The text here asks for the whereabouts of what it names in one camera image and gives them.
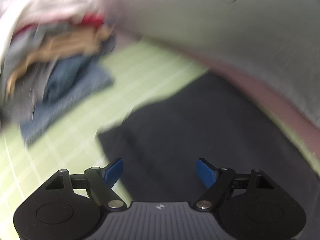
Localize green grid cutting mat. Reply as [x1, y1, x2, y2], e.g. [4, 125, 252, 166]
[1, 40, 319, 215]

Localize grey garment in pile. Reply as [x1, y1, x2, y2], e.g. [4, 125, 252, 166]
[1, 23, 73, 106]

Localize beige garment in pile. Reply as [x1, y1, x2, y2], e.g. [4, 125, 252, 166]
[5, 25, 113, 97]

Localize black trousers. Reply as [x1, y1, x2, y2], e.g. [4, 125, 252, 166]
[98, 73, 319, 209]

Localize red garment in pile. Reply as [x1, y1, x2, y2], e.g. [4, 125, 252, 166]
[13, 13, 105, 35]

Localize white garment in pile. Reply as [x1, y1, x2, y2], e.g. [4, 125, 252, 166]
[1, 0, 99, 50]

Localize grey carrot print cloth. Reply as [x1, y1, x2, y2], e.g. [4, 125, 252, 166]
[99, 0, 319, 125]

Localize blue denim jeans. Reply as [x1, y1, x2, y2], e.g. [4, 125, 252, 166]
[19, 35, 118, 145]

